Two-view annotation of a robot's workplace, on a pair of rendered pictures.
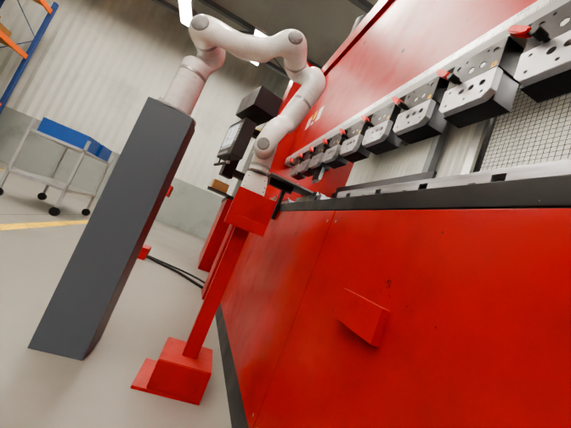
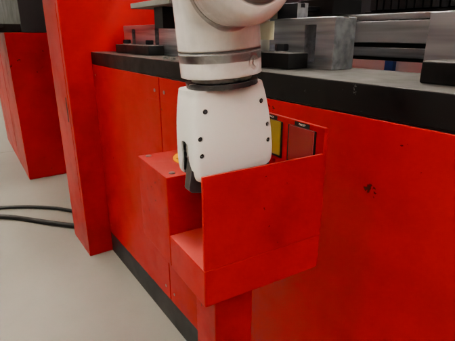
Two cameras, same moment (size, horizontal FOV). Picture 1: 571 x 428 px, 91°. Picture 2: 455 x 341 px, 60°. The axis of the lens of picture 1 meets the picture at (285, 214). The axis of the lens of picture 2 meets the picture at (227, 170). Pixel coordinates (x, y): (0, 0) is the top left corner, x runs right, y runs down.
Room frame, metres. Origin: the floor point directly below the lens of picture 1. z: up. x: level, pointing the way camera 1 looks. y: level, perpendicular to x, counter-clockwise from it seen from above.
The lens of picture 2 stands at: (0.72, 0.30, 0.94)
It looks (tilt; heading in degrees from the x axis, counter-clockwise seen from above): 19 degrees down; 341
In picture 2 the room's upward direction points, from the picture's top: straight up
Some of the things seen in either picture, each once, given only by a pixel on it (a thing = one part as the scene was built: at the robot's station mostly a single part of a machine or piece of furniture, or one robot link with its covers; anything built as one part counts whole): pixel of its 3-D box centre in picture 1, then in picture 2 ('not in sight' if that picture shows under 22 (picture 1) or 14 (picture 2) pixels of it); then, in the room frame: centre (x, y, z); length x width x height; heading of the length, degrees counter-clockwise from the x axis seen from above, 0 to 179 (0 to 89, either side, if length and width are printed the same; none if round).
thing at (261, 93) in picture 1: (245, 137); not in sight; (2.72, 0.66, 1.52); 0.51 x 0.25 x 0.85; 30
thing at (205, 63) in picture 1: (205, 58); not in sight; (1.19, 0.59, 1.30); 0.19 x 0.12 x 0.24; 176
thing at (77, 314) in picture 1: (122, 223); not in sight; (1.15, 0.60, 0.50); 0.18 x 0.18 x 1.00; 15
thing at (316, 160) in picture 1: (323, 156); not in sight; (1.65, -0.08, 1.25); 0.15 x 0.09 x 0.17; 16
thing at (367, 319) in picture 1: (358, 313); not in sight; (0.60, -0.22, 0.59); 0.15 x 0.02 x 0.07; 16
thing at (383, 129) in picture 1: (385, 128); not in sight; (1.07, -0.25, 1.25); 0.15 x 0.09 x 0.17; 16
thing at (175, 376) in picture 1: (176, 366); not in sight; (1.17, 0.18, 0.06); 0.25 x 0.20 x 0.12; 102
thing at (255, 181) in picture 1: (254, 183); (225, 123); (1.12, 0.16, 0.85); 0.10 x 0.07 x 0.11; 102
